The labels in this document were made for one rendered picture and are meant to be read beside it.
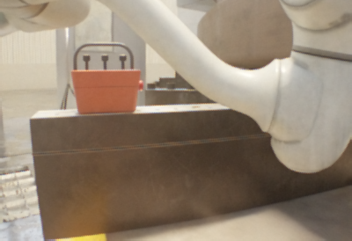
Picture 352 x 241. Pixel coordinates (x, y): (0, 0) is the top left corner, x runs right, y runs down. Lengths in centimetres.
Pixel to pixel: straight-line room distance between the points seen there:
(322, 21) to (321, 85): 7
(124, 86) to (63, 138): 22
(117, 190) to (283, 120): 61
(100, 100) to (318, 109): 60
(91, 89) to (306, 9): 61
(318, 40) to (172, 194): 69
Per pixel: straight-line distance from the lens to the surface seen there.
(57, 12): 64
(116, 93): 80
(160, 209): 92
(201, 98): 186
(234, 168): 96
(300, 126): 36
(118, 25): 415
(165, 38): 38
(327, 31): 35
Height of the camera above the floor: 81
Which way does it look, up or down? 8 degrees down
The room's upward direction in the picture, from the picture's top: straight up
